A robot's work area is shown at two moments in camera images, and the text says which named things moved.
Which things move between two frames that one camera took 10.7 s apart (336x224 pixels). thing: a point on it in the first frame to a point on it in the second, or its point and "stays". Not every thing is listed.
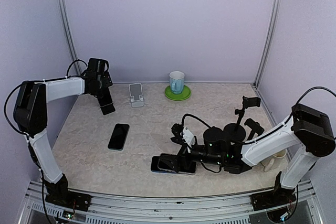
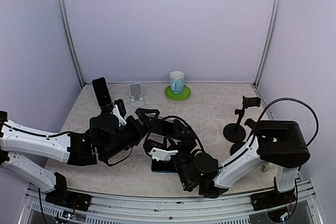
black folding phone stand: x=107 y=108 stays
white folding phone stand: x=136 y=92 stays
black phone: x=104 y=98 stays
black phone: x=184 y=167 to x=163 y=128
